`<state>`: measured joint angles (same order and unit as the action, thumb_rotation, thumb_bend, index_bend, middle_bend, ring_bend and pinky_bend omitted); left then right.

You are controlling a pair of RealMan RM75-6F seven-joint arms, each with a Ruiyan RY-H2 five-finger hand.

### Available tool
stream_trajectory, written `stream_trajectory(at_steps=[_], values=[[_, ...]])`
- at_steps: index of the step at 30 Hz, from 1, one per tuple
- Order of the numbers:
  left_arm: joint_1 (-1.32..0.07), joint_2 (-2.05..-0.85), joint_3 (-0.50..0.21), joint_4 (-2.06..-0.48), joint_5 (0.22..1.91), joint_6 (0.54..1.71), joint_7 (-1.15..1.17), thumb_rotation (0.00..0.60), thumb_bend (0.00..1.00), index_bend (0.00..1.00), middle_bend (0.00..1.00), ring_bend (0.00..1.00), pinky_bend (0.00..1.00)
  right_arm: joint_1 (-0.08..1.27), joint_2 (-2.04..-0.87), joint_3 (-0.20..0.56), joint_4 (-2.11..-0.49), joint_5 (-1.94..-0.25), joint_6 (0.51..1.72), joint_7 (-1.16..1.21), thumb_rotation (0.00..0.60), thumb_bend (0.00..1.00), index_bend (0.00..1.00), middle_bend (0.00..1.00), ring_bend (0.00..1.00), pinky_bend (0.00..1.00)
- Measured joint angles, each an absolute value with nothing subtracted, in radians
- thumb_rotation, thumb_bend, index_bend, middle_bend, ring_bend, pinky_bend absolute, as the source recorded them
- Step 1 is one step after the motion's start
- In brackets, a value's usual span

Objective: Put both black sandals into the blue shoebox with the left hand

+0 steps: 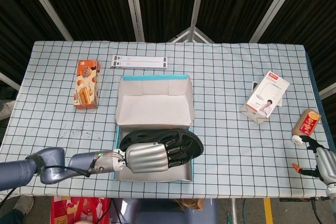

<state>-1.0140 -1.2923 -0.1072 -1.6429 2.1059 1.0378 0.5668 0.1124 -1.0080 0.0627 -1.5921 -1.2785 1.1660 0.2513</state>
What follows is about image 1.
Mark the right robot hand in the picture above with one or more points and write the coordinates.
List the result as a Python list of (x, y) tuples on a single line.
[(328, 165)]

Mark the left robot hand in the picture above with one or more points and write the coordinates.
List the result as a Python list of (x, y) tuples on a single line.
[(147, 157)]

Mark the black slipper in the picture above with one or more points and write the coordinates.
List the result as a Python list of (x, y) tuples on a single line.
[(195, 145)]

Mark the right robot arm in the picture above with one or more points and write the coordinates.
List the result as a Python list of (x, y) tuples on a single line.
[(332, 191)]

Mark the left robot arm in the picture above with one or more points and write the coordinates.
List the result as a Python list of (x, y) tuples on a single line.
[(52, 165)]

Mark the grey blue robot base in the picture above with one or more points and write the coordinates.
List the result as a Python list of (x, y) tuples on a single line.
[(162, 213)]

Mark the light blue shoe box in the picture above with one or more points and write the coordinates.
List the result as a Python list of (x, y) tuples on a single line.
[(155, 103)]

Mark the white lamp box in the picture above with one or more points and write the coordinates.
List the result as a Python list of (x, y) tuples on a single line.
[(265, 98)]

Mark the orange biscuit box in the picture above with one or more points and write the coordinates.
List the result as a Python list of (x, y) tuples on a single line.
[(85, 87)]

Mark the brown drink bottle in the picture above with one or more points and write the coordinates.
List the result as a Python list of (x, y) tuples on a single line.
[(307, 124)]

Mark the brown paper bag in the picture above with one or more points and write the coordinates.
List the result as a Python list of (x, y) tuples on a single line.
[(191, 204)]

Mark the red shopping bag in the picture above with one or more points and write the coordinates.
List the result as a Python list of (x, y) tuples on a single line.
[(78, 211)]

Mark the blue checkered tablecloth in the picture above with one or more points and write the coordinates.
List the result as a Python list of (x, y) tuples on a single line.
[(236, 142)]

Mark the white label strip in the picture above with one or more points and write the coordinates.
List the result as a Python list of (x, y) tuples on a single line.
[(141, 58), (139, 64)]

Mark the metal table leg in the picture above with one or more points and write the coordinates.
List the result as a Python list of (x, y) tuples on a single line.
[(233, 211)]

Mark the small black white card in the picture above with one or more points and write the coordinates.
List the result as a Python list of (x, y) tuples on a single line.
[(254, 86)]

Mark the grey sneaker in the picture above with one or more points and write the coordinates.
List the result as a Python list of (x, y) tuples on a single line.
[(25, 204)]

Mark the triangular metal frame brace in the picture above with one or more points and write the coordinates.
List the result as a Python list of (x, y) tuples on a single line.
[(190, 36)]

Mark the white metal frame post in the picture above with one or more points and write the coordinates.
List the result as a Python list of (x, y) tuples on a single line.
[(275, 6), (47, 6), (197, 1), (134, 6)]

